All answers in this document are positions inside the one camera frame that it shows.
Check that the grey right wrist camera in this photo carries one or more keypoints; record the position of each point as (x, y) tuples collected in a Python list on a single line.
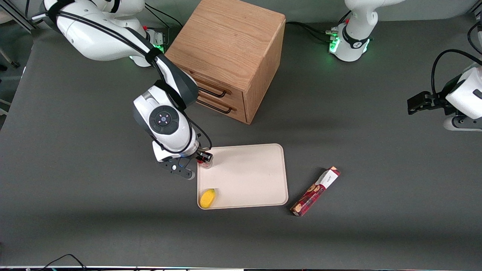
[(177, 169)]

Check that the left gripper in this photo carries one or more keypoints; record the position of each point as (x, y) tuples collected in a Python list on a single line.
[(439, 102)]

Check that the beige plastic tray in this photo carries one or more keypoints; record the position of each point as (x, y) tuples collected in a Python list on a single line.
[(248, 177)]

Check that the yellow toy fruit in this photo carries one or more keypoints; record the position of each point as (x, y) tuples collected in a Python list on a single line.
[(207, 198)]

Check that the red coke bottle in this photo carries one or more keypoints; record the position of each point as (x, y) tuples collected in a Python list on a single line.
[(206, 164)]

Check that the wooden drawer cabinet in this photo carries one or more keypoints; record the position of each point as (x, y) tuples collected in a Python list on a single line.
[(226, 41)]

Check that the aluminium frame rail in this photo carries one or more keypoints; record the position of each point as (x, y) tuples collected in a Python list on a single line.
[(17, 17)]

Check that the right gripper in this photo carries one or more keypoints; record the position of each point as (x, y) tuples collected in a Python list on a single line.
[(203, 156)]

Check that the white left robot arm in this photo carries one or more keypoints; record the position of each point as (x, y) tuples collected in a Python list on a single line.
[(352, 43)]

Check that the wooden drawer front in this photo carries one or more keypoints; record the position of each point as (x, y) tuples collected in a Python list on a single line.
[(226, 87), (231, 111)]

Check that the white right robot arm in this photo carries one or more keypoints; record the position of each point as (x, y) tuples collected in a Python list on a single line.
[(98, 37)]

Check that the red cookie box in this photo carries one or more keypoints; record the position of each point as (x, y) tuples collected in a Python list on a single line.
[(312, 194)]

